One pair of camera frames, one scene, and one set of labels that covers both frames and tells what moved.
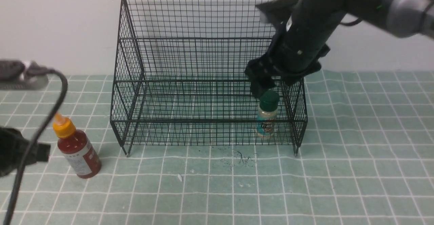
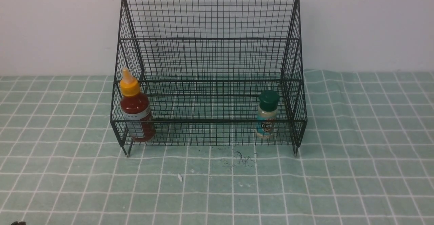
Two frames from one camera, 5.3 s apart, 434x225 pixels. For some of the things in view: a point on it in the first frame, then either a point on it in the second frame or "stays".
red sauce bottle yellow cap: [76, 148] -> [135, 109]
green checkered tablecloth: [353, 148] stays
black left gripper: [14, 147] -> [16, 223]
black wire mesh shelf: [181, 78] stays
